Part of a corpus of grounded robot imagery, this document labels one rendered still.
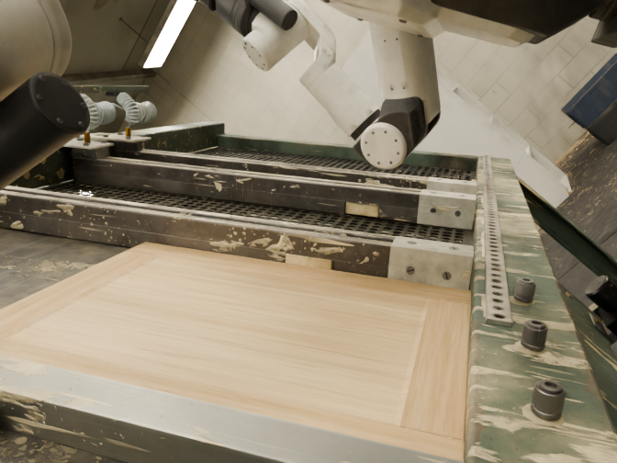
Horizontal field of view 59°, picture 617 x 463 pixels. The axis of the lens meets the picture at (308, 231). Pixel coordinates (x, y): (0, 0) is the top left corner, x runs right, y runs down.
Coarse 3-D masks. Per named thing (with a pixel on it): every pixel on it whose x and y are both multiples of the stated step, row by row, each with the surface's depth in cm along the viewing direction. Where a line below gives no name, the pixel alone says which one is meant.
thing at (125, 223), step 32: (0, 192) 106; (32, 192) 108; (0, 224) 108; (32, 224) 105; (64, 224) 103; (96, 224) 101; (128, 224) 99; (160, 224) 97; (192, 224) 95; (224, 224) 93; (256, 224) 93; (288, 224) 94; (256, 256) 93; (320, 256) 89; (352, 256) 88; (384, 256) 86; (416, 256) 85; (448, 256) 83
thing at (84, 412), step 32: (0, 384) 49; (32, 384) 49; (64, 384) 50; (96, 384) 50; (128, 384) 50; (0, 416) 49; (32, 416) 48; (64, 416) 47; (96, 416) 46; (128, 416) 46; (160, 416) 46; (192, 416) 46; (224, 416) 46; (256, 416) 46; (96, 448) 47; (128, 448) 45; (160, 448) 44; (192, 448) 43; (224, 448) 42; (256, 448) 42; (288, 448) 43; (320, 448) 43; (352, 448) 43; (384, 448) 43
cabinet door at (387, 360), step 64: (128, 256) 90; (192, 256) 92; (0, 320) 66; (64, 320) 67; (128, 320) 68; (192, 320) 69; (256, 320) 70; (320, 320) 71; (384, 320) 72; (448, 320) 72; (192, 384) 54; (256, 384) 56; (320, 384) 56; (384, 384) 57; (448, 384) 57; (448, 448) 47
